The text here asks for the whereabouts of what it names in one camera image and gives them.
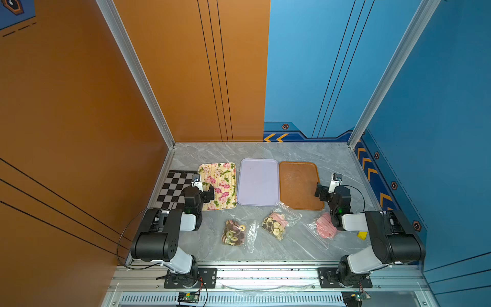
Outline ziploc bag mixed cookies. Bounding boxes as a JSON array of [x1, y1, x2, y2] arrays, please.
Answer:
[[261, 202, 302, 241]]

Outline ziploc bag ring cookies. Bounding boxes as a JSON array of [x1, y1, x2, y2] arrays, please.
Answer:
[[221, 220, 259, 253]]

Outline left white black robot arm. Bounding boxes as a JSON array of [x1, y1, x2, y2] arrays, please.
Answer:
[[130, 186, 215, 288]]

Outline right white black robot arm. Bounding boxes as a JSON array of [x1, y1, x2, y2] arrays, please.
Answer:
[[315, 184, 426, 288]]

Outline ziploc bag pink cookies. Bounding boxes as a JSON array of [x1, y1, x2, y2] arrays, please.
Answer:
[[304, 212, 338, 249]]

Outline floral pattern tray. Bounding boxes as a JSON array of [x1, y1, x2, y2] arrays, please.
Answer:
[[198, 162, 238, 211]]

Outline brown plastic tray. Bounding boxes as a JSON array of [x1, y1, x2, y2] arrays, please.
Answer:
[[279, 161, 324, 211]]

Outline black white checkerboard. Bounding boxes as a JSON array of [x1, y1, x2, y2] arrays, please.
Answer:
[[153, 170, 195, 210]]

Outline lavender plastic tray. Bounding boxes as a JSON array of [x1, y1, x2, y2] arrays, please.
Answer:
[[237, 158, 280, 207]]

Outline small yellow block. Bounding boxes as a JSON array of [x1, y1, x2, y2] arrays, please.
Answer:
[[358, 232, 368, 240]]

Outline left green circuit board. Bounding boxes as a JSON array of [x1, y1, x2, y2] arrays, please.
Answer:
[[177, 292, 200, 306]]

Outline green circuit board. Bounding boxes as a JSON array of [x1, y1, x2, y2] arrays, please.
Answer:
[[177, 292, 200, 306], [341, 292, 372, 307]]

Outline right green circuit board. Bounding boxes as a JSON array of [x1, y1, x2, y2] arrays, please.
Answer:
[[341, 292, 372, 307]]

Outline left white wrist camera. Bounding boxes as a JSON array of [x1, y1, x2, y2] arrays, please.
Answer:
[[191, 174, 203, 191]]

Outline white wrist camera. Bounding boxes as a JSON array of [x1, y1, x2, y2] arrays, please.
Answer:
[[329, 173, 343, 193], [191, 174, 203, 191]]

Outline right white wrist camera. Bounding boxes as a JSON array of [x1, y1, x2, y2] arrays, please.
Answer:
[[329, 173, 343, 193]]

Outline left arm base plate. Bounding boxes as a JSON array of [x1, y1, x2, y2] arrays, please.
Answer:
[[164, 267, 217, 289]]

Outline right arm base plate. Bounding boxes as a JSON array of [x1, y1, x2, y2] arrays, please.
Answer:
[[317, 267, 373, 289]]

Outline aluminium front rail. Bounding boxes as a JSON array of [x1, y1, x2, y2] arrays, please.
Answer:
[[107, 261, 430, 294]]

